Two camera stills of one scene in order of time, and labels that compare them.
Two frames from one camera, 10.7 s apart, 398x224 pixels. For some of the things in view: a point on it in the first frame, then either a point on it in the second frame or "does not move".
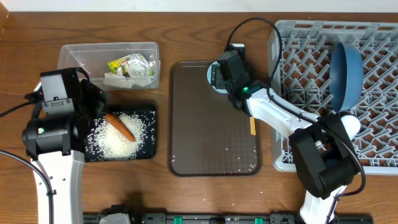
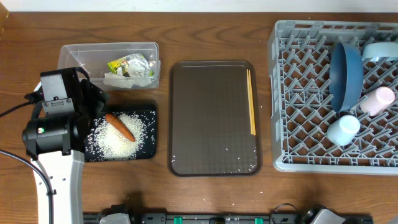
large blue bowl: [346, 76] does not move
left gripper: [94, 101] does not move
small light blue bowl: [215, 77] -> [384, 50]
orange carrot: [117, 122] does not move
